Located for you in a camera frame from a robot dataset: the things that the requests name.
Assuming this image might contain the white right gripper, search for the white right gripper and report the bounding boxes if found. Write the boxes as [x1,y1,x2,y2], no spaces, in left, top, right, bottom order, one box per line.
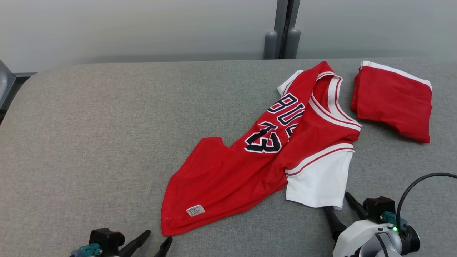
[324,192,403,257]

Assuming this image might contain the red basketball jersey white sleeves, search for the red basketball jersey white sleeves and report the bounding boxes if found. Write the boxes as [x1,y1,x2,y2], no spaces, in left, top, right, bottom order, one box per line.
[161,61,362,237]

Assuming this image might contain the grey partition post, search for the grey partition post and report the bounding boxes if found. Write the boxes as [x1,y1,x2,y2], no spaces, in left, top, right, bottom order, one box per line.
[263,0,301,60]

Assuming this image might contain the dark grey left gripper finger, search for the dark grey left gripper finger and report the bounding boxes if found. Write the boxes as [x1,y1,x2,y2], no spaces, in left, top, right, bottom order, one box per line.
[119,230,151,257]
[154,236,173,257]

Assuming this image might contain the red shorts with white stripe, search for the red shorts with white stripe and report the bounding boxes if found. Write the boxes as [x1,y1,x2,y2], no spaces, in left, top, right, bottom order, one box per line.
[351,60,432,144]

